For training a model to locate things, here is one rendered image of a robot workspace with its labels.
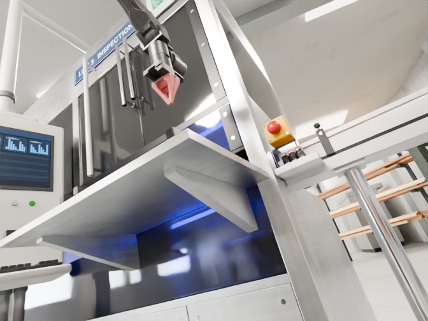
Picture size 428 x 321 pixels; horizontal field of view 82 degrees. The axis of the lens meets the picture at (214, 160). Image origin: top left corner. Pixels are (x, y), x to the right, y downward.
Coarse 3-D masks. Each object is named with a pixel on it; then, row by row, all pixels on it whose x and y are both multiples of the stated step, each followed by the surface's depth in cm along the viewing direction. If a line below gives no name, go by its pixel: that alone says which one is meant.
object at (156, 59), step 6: (156, 54) 68; (162, 54) 68; (156, 60) 68; (162, 60) 67; (168, 60) 69; (150, 66) 65; (156, 66) 64; (144, 72) 66; (150, 72) 66; (156, 72) 66; (150, 78) 67; (156, 78) 68; (180, 78) 71
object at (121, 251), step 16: (48, 240) 70; (64, 240) 74; (80, 240) 78; (96, 240) 82; (112, 240) 87; (128, 240) 93; (80, 256) 79; (96, 256) 80; (112, 256) 85; (128, 256) 90
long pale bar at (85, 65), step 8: (88, 64) 142; (88, 80) 136; (88, 88) 133; (88, 96) 131; (88, 104) 128; (88, 112) 126; (88, 120) 124; (88, 128) 122; (88, 136) 120; (88, 144) 118; (88, 152) 116; (88, 160) 114; (88, 168) 113; (96, 168) 116
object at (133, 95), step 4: (124, 40) 124; (124, 44) 123; (128, 44) 126; (124, 48) 122; (132, 48) 129; (128, 52) 122; (128, 56) 120; (128, 60) 119; (128, 64) 118; (128, 68) 117; (128, 72) 116; (128, 76) 115; (132, 80) 115; (132, 84) 113; (132, 88) 112; (132, 92) 111; (132, 96) 110; (136, 96) 113; (140, 100) 116
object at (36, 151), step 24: (0, 120) 113; (24, 120) 120; (0, 144) 108; (24, 144) 115; (48, 144) 123; (0, 168) 104; (24, 168) 111; (48, 168) 118; (0, 192) 101; (24, 192) 107; (48, 192) 114; (0, 216) 97; (24, 216) 103; (0, 264) 91
